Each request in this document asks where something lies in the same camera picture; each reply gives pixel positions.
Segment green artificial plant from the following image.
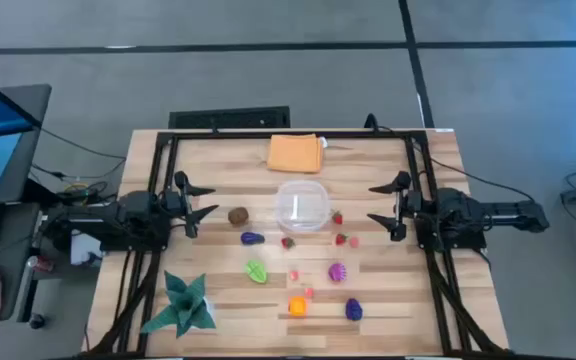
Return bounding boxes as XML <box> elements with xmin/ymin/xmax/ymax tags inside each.
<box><xmin>140</xmin><ymin>270</ymin><xmax>218</xmax><ymax>339</ymax></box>

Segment green toy starfruit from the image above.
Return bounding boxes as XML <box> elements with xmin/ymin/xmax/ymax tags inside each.
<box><xmin>244</xmin><ymin>259</ymin><xmax>269</xmax><ymax>285</ymax></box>

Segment grey desk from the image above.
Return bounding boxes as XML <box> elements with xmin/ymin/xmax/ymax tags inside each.
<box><xmin>0</xmin><ymin>202</ymin><xmax>49</xmax><ymax>324</ymax></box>

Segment black metal table frame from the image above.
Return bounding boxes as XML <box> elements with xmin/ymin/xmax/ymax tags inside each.
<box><xmin>85</xmin><ymin>128</ymin><xmax>514</xmax><ymax>357</ymax></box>

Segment orange toy orange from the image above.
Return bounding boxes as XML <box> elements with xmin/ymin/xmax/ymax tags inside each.
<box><xmin>287</xmin><ymin>295</ymin><xmax>309</xmax><ymax>319</ymax></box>

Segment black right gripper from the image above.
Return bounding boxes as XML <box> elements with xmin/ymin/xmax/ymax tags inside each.
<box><xmin>365</xmin><ymin>170</ymin><xmax>425</xmax><ymax>243</ymax></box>

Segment black floor vent grille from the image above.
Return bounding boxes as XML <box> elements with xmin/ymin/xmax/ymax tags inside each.
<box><xmin>168</xmin><ymin>105</ymin><xmax>292</xmax><ymax>130</ymax></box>

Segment magenta striped toy vegetable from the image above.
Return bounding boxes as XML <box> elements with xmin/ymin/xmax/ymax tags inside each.
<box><xmin>327</xmin><ymin>262</ymin><xmax>348</xmax><ymax>283</ymax></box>

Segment purple toy eggplant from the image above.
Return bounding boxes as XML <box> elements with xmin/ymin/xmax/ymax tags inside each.
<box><xmin>240</xmin><ymin>231</ymin><xmax>266</xmax><ymax>247</ymax></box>

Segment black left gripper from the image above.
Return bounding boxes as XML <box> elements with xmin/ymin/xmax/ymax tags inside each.
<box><xmin>160</xmin><ymin>170</ymin><xmax>221</xmax><ymax>240</ymax></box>

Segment folded orange cloth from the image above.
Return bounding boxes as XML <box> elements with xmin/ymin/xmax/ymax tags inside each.
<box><xmin>266</xmin><ymin>133</ymin><xmax>328</xmax><ymax>175</ymax></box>

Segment red soda can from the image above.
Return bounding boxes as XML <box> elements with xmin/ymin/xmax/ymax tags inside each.
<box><xmin>26</xmin><ymin>255</ymin><xmax>55</xmax><ymax>274</ymax></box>

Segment black floor cable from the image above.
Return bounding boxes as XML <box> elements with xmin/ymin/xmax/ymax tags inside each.
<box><xmin>35</xmin><ymin>124</ymin><xmax>127</xmax><ymax>182</ymax></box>

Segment computer monitor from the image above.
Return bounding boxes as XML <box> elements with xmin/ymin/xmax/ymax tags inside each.
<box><xmin>0</xmin><ymin>67</ymin><xmax>53</xmax><ymax>209</ymax></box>

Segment coiled yellow-green cable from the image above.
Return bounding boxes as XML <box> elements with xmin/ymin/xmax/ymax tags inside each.
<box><xmin>62</xmin><ymin>182</ymin><xmax>92</xmax><ymax>201</ymax></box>

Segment white box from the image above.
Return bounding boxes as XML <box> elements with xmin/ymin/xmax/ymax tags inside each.
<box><xmin>70</xmin><ymin>232</ymin><xmax>103</xmax><ymax>266</ymax></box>

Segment purple toy grapes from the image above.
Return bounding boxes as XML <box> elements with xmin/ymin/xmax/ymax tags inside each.
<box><xmin>344</xmin><ymin>297</ymin><xmax>364</xmax><ymax>322</ymax></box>

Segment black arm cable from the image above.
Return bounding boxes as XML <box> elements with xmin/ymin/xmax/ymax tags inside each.
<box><xmin>365</xmin><ymin>113</ymin><xmax>537</xmax><ymax>203</ymax></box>

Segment clear plastic tupperware container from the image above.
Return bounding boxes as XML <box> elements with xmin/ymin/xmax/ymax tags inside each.
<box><xmin>274</xmin><ymin>179</ymin><xmax>331</xmax><ymax>234</ymax></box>

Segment brown toy kiwi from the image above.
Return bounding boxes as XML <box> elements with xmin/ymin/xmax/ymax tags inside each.
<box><xmin>227</xmin><ymin>206</ymin><xmax>250</xmax><ymax>227</ymax></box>

